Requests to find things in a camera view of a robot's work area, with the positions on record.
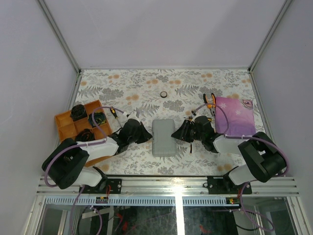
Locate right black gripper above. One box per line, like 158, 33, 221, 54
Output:
172, 120, 205, 144

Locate grey plastic tool case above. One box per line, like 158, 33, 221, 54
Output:
152, 119, 177, 157

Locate yellow black screwdriver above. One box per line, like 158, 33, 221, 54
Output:
110, 107, 122, 127

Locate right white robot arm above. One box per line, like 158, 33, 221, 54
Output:
171, 116, 289, 193

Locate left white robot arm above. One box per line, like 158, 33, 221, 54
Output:
42, 118, 153, 193

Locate screwdriver bit set holder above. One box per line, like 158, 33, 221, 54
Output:
184, 116, 195, 122

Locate orange black pliers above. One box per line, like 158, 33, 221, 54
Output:
203, 93, 216, 117

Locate small black tape roll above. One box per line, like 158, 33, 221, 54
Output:
160, 91, 168, 98

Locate orange wooden divided tray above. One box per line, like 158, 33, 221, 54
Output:
54, 99, 114, 167

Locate black orange rolled belt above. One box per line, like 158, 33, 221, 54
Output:
74, 128, 95, 142

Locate purple folded cloth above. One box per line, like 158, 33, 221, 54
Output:
215, 96, 256, 136

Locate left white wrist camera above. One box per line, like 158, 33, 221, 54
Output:
123, 111, 140, 122

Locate aluminium front rail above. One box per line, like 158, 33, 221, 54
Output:
36, 175, 300, 196

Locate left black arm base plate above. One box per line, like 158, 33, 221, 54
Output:
97, 178, 122, 195

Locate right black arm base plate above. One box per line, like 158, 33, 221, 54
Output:
207, 176, 244, 195

